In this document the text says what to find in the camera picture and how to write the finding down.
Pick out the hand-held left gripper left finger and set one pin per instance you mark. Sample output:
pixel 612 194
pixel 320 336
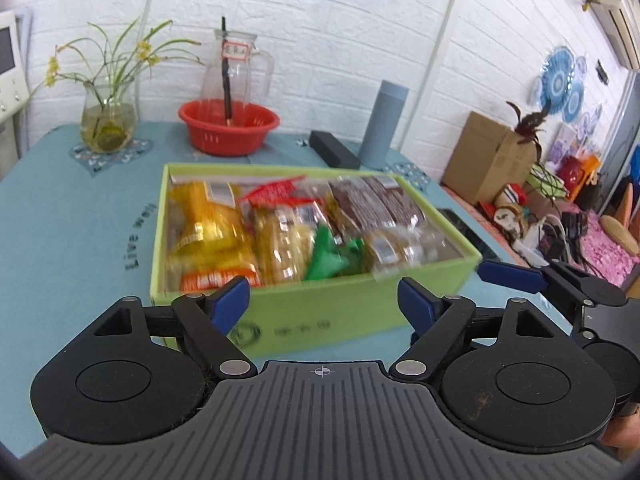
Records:
pixel 231 301

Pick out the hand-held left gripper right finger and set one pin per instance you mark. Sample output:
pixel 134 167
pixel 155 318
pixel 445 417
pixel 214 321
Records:
pixel 417 304

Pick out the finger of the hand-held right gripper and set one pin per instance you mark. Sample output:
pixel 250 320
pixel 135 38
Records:
pixel 510 274

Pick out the clear round cake packet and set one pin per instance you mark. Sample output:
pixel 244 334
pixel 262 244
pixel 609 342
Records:
pixel 395 252

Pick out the yellow snack packet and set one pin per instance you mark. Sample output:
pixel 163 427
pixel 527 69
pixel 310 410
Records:
pixel 210 235

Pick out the red-ended cracker packet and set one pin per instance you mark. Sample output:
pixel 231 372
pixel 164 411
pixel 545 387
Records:
pixel 285 245

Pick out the green cardboard box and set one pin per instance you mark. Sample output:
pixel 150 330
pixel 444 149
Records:
pixel 325 307

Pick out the small green snack packet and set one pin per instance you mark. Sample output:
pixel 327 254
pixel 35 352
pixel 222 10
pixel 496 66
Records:
pixel 330 255

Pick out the dark brown snack packet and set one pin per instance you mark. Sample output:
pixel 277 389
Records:
pixel 375 205

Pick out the red broad bean packet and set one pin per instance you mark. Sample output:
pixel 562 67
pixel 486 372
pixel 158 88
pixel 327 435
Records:
pixel 272 192

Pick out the person's right hand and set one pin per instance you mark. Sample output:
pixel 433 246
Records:
pixel 625 432

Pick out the small doll figure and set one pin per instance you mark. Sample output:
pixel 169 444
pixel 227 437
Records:
pixel 510 222

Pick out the dark smartphone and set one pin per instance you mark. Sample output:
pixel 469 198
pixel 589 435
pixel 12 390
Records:
pixel 462 230

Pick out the pink patterned cloth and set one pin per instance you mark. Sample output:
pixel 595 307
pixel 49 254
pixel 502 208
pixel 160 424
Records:
pixel 610 260

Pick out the green patterned bag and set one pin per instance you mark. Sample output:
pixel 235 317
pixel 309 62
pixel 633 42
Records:
pixel 547 180

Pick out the beige woven cushion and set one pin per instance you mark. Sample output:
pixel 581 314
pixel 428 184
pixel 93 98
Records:
pixel 620 234

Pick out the brown cardboard box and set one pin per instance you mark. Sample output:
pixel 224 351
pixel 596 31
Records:
pixel 482 160

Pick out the red toy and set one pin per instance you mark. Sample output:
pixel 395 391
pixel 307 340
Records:
pixel 570 172

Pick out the orange toy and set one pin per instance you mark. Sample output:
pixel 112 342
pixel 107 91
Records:
pixel 590 170

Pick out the dark dried plant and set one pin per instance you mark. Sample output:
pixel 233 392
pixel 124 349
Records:
pixel 527 127

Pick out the red plastic basin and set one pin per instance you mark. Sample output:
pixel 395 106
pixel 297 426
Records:
pixel 227 127

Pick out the black rectangular case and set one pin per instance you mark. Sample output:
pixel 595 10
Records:
pixel 335 149

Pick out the grey bottle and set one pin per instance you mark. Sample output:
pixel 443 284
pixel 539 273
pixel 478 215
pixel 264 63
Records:
pixel 384 125

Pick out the small blue paper fan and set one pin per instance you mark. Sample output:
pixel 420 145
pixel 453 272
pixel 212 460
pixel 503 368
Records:
pixel 575 102

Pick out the large blue paper fan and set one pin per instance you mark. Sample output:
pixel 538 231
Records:
pixel 557 77

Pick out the black stirring stick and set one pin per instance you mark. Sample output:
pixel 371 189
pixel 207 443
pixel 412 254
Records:
pixel 227 75

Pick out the glass pitcher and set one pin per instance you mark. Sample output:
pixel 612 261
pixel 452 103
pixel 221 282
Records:
pixel 245 70

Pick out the yellow flower plant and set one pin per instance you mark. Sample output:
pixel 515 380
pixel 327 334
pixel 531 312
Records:
pixel 115 55

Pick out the air conditioner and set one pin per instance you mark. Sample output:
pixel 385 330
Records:
pixel 620 15

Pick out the white water dispenser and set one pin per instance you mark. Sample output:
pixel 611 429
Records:
pixel 10 75

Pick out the black wall sign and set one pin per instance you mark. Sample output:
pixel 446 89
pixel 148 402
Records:
pixel 602 72

